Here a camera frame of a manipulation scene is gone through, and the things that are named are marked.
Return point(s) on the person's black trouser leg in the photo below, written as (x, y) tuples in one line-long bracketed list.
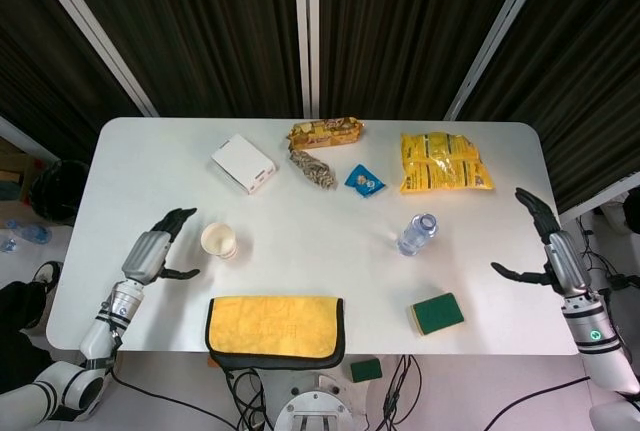
[(20, 311)]

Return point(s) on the yellow snack bag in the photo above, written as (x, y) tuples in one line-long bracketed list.
[(442, 163)]

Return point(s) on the clear plastic bottle on floor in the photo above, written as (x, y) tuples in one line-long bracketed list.
[(35, 234)]

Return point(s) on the white paper cup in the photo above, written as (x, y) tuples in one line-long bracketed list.
[(218, 241)]

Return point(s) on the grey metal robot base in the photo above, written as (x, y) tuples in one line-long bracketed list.
[(322, 406)]

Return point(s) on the yellow cloth with black edge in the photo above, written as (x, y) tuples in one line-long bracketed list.
[(275, 326)]

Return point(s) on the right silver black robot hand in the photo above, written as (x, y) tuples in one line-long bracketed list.
[(567, 261)]

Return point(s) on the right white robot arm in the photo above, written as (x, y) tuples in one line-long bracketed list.
[(595, 336)]

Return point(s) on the person's white shoe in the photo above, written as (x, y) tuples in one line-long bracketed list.
[(48, 276)]

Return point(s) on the golden biscuit packet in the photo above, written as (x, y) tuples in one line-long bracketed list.
[(325, 132)]

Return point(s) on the small blue snack packet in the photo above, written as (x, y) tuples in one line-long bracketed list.
[(364, 181)]

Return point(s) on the black trash bin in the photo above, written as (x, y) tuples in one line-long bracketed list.
[(57, 191)]

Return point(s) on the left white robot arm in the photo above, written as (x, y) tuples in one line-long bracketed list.
[(100, 331)]

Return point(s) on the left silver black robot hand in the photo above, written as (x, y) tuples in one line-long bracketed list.
[(145, 256)]

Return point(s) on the brown cardboard box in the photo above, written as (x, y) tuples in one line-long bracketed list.
[(15, 171)]

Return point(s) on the small green sponge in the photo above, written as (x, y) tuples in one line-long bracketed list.
[(366, 370)]

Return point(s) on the white frame post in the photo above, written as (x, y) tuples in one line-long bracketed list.
[(90, 31), (306, 31), (500, 31)]

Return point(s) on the white cardboard box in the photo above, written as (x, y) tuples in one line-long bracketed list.
[(240, 161)]

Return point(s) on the large green yellow sponge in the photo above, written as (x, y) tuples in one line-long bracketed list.
[(439, 312)]

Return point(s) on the clear plastic water bottle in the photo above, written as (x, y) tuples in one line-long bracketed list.
[(415, 238)]

